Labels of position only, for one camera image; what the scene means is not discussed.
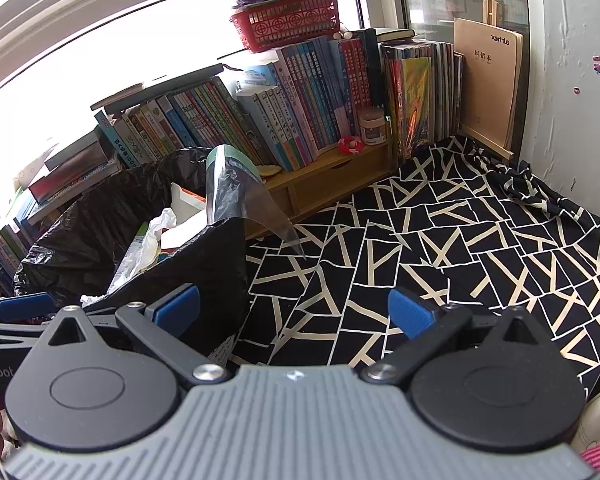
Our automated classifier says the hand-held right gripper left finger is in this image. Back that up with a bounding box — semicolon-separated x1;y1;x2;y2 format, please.
47;284;233;385

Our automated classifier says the black patterned cloth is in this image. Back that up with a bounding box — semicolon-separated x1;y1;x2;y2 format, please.
225;134;600;403

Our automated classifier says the red plastic basket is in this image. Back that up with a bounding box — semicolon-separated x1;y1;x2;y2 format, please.
230;0;342;53

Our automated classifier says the stack of flat books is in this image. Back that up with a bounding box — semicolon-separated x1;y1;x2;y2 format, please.
0;130;126;301

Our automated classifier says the brown kraft notebook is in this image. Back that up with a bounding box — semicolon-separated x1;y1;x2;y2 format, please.
452;17;523;150

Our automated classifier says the plastic jar with white lid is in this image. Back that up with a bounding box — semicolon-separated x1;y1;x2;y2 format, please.
358;109;387;146

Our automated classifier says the wooden easel stand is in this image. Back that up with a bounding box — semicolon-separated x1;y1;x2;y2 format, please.
459;0;516;162

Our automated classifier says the clear plastic bag mint header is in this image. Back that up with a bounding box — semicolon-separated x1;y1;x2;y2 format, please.
205;144;307;261

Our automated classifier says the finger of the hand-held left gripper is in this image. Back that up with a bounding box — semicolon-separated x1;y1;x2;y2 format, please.
0;292;57;331

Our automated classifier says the waste bin with black liner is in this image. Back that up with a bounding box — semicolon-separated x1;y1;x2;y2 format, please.
12;146;253;361

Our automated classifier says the dark hardcover book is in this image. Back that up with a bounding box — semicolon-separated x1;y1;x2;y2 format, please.
361;29;383;111

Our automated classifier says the row of leaning paperback books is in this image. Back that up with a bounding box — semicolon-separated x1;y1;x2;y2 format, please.
92;62;261;176

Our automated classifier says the row of thin magazines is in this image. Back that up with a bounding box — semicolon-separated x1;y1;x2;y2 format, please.
380;40;463;161

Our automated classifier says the wooden desk organizer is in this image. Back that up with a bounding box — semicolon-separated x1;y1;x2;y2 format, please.
245;139;396;241

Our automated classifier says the iridescent orange comic book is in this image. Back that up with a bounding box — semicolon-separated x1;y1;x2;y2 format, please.
396;57;433;158

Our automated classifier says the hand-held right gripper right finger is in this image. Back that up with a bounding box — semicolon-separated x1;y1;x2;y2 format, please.
362;287;551;385

